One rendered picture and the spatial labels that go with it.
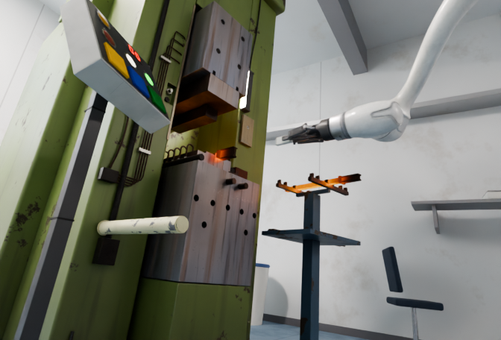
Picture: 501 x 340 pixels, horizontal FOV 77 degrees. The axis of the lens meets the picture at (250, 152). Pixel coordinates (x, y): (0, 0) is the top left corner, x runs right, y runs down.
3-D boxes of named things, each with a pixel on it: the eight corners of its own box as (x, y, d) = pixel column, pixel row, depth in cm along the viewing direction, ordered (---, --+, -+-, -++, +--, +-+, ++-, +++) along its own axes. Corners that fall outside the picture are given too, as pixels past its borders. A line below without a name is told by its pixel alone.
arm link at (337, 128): (355, 142, 105) (339, 145, 108) (355, 118, 108) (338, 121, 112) (344, 132, 98) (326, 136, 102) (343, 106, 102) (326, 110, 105)
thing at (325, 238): (360, 245, 158) (360, 241, 159) (310, 233, 134) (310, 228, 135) (312, 245, 179) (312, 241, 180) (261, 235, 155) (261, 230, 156)
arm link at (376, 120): (345, 139, 98) (361, 142, 108) (398, 128, 88) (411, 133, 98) (341, 105, 100) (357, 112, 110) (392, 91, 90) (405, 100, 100)
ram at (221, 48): (256, 104, 169) (262, 43, 184) (202, 66, 143) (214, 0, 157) (204, 121, 196) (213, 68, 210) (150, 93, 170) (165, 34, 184)
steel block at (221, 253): (250, 286, 134) (259, 184, 150) (178, 281, 108) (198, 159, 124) (171, 276, 169) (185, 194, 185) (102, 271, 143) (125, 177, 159)
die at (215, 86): (237, 109, 157) (239, 92, 160) (207, 90, 143) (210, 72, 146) (184, 127, 183) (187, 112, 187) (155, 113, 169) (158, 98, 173)
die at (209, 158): (229, 177, 144) (231, 159, 147) (195, 164, 130) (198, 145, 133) (173, 186, 170) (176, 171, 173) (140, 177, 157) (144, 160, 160)
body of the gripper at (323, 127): (327, 133, 102) (303, 139, 108) (339, 142, 108) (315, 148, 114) (327, 113, 105) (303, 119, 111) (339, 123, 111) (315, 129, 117)
